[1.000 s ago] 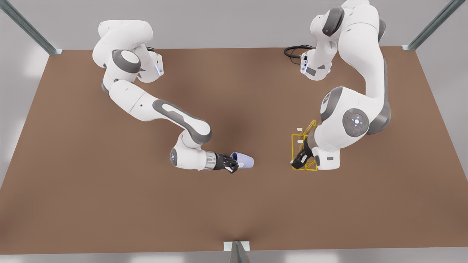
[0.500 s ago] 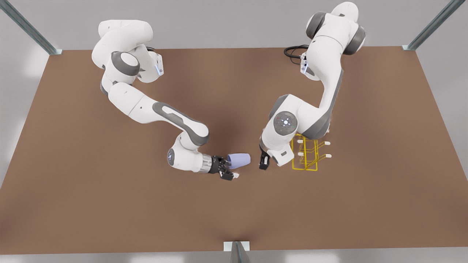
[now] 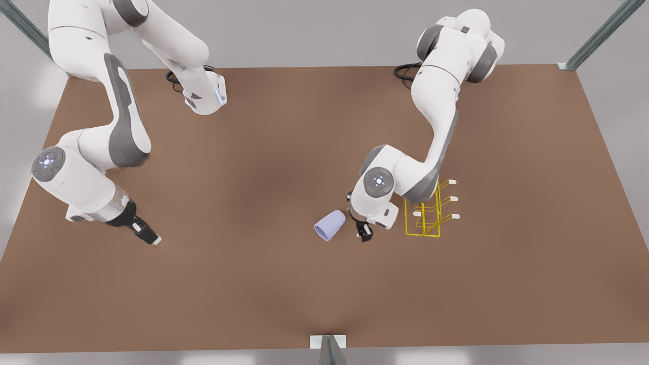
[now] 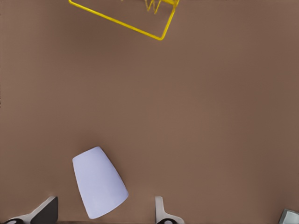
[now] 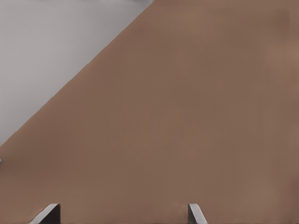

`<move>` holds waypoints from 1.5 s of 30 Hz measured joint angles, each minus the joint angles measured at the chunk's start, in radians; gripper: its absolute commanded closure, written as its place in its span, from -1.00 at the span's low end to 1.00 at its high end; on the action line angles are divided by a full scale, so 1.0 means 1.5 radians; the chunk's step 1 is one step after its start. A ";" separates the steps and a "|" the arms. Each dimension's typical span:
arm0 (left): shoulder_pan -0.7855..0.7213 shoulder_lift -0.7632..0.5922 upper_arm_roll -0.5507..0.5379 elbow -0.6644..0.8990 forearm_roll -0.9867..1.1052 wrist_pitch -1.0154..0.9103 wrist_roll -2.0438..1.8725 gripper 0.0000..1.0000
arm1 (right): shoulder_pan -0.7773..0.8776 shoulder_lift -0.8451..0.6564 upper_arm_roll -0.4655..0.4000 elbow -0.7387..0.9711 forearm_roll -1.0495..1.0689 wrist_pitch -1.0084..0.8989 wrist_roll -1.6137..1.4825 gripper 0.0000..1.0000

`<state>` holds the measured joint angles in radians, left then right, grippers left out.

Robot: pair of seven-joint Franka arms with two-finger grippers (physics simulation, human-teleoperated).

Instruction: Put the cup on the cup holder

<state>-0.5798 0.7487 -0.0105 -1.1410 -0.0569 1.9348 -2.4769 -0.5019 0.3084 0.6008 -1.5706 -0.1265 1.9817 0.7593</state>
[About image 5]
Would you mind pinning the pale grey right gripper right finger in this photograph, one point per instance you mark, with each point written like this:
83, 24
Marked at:
195, 214

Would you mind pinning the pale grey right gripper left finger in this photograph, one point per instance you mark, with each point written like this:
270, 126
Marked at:
49, 215

